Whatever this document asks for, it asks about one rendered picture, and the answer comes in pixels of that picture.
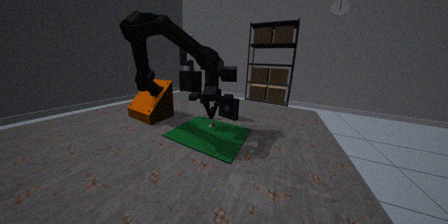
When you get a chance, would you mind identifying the green circuit board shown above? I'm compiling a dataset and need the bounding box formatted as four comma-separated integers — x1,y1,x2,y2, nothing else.
163,116,251,165

